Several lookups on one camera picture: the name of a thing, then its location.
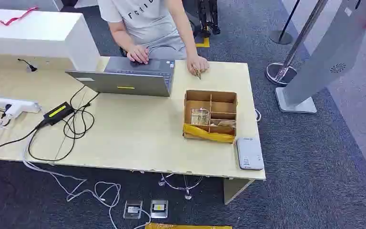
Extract shiny card stack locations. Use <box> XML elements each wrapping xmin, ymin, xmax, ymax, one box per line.
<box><xmin>190</xmin><ymin>108</ymin><xmax>211</xmax><ymax>126</ymax></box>

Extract wooden compartment box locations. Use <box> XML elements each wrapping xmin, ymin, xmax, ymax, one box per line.
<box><xmin>183</xmin><ymin>90</ymin><xmax>238</xmax><ymax>145</ymax></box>

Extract person's left hand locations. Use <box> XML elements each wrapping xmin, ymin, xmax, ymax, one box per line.
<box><xmin>186</xmin><ymin>55</ymin><xmax>210</xmax><ymax>76</ymax></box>

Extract person's hand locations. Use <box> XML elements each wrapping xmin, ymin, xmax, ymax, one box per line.
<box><xmin>126</xmin><ymin>44</ymin><xmax>150</xmax><ymax>65</ymax></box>
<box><xmin>186</xmin><ymin>55</ymin><xmax>210</xmax><ymax>76</ymax></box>

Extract grey laptop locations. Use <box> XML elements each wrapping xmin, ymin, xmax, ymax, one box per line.
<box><xmin>65</xmin><ymin>56</ymin><xmax>176</xmax><ymax>98</ymax></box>

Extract chrome chair base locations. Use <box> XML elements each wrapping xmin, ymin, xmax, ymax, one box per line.
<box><xmin>158</xmin><ymin>173</ymin><xmax>204</xmax><ymax>201</ymax></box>

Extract yellow floor tape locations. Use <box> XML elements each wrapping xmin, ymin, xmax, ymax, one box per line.
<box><xmin>195</xmin><ymin>37</ymin><xmax>211</xmax><ymax>48</ymax></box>

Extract person's right hand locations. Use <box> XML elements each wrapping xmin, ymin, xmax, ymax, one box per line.
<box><xmin>126</xmin><ymin>44</ymin><xmax>150</xmax><ymax>65</ymax></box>

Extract white card reader device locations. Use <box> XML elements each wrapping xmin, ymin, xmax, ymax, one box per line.
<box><xmin>236</xmin><ymin>137</ymin><xmax>265</xmax><ymax>171</ymax></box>

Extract silver floor socket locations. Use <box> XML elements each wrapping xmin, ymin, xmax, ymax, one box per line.
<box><xmin>150</xmin><ymin>199</ymin><xmax>169</xmax><ymax>219</ymax></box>
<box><xmin>123</xmin><ymin>200</ymin><xmax>143</xmax><ymax>220</ymax></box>

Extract person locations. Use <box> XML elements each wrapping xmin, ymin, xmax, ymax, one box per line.
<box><xmin>97</xmin><ymin>0</ymin><xmax>210</xmax><ymax>76</ymax></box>

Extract black tripod legs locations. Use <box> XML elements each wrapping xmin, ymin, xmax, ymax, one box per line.
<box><xmin>197</xmin><ymin>0</ymin><xmax>221</xmax><ymax>39</ymax></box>

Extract yellow bag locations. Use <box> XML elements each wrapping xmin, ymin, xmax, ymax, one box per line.
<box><xmin>145</xmin><ymin>222</ymin><xmax>233</xmax><ymax>229</ymax></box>

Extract black power adapter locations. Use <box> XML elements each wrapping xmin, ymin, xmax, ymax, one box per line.
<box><xmin>38</xmin><ymin>101</ymin><xmax>75</xmax><ymax>127</ymax></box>

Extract grey kiosk stand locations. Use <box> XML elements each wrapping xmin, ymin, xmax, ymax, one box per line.
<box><xmin>274</xmin><ymin>0</ymin><xmax>366</xmax><ymax>114</ymax></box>

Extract white raised counter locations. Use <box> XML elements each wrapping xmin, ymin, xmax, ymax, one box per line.
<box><xmin>0</xmin><ymin>8</ymin><xmax>101</xmax><ymax>72</ymax></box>

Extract white power strip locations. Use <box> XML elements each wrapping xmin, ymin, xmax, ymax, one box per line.
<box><xmin>0</xmin><ymin>96</ymin><xmax>42</xmax><ymax>120</ymax></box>

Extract black power cable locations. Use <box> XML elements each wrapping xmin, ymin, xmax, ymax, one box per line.
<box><xmin>0</xmin><ymin>85</ymin><xmax>100</xmax><ymax>162</ymax></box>

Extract white cable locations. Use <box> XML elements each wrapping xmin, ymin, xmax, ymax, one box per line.
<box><xmin>22</xmin><ymin>139</ymin><xmax>152</xmax><ymax>229</ymax></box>

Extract chrome stanchion post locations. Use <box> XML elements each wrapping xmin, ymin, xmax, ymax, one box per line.
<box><xmin>265</xmin><ymin>0</ymin><xmax>329</xmax><ymax>87</ymax></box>

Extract small black cable plug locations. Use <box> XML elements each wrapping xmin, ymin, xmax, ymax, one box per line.
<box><xmin>17</xmin><ymin>58</ymin><xmax>38</xmax><ymax>73</ymax></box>

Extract red lanyard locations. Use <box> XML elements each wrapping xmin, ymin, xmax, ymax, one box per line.
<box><xmin>0</xmin><ymin>6</ymin><xmax>39</xmax><ymax>26</ymax></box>

